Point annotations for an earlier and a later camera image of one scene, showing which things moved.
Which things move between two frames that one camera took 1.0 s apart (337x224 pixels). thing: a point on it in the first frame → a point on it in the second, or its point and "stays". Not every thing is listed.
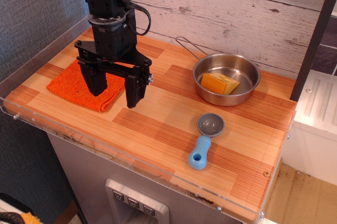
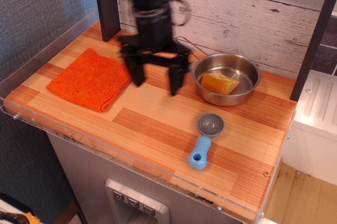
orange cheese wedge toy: (218, 82) stays
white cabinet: (310, 146) stays
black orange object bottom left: (26, 218) stays
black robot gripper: (116, 48) → (154, 42)
